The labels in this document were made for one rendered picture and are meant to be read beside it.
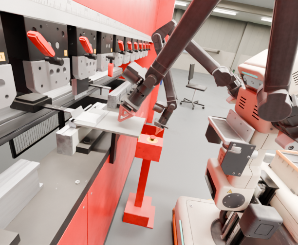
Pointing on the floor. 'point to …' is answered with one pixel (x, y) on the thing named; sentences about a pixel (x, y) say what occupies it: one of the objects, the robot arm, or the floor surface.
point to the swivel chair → (193, 87)
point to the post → (61, 119)
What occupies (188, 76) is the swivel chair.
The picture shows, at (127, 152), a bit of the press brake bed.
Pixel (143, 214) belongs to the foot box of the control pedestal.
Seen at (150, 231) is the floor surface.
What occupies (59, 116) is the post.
